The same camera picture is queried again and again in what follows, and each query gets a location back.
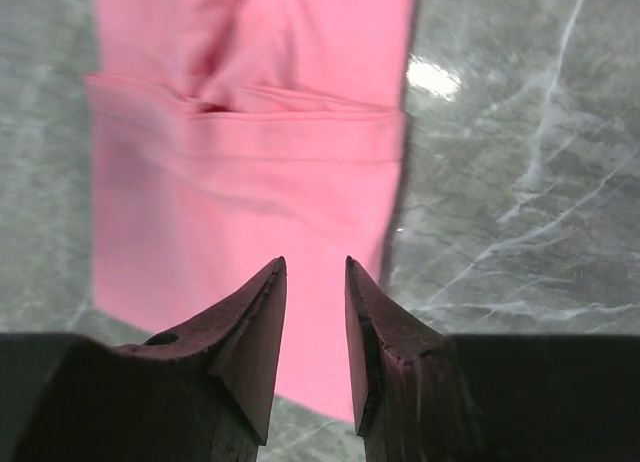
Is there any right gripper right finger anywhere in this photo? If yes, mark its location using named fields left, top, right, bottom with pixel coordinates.
left=345, top=259, right=639, bottom=461

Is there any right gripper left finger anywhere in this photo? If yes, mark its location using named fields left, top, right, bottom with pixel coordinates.
left=1, top=258, right=287, bottom=461

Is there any pink t shirt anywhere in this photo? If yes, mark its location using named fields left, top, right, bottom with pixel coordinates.
left=87, top=0, right=414, bottom=421

